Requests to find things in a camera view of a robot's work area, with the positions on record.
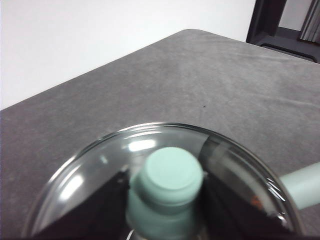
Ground mint green handled steamer pot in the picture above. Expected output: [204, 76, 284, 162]
[278, 161, 320, 211]

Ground glass lid with mint knob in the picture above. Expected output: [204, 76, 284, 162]
[21, 122, 298, 240]

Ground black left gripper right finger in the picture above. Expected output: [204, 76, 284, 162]
[192, 172, 293, 240]

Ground black frame stand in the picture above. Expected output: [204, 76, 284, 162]
[246, 0, 320, 63]

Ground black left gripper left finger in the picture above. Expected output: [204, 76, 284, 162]
[32, 169, 133, 240]

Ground grey pleated curtain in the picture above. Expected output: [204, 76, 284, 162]
[299, 0, 320, 42]

